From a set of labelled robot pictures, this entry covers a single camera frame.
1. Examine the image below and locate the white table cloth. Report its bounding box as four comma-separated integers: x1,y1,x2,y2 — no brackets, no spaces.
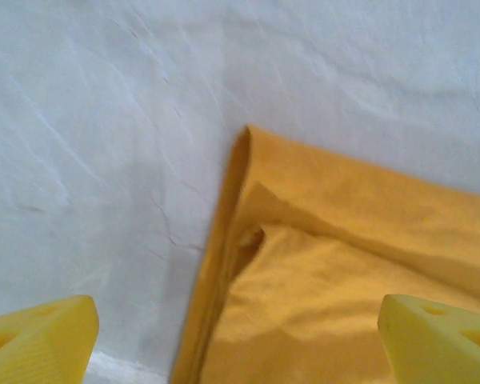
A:
0,0,480,384

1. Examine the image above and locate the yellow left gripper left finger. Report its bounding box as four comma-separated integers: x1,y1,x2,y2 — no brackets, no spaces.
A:
0,294,101,384

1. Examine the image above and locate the yellow t-shirt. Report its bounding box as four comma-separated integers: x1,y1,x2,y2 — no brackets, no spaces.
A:
170,124,480,384

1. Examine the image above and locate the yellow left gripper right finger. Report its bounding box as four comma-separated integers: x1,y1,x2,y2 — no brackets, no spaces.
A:
378,294,480,384

